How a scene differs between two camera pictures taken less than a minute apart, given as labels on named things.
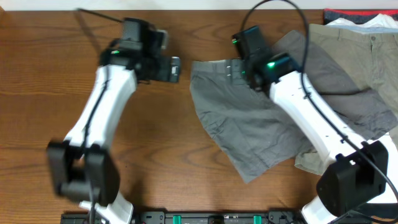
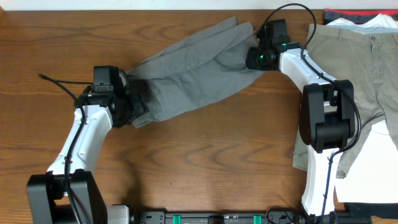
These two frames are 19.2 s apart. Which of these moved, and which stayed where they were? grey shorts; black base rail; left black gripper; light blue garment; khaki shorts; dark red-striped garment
Moved: grey shorts; left black gripper
Stayed: light blue garment; black base rail; khaki shorts; dark red-striped garment
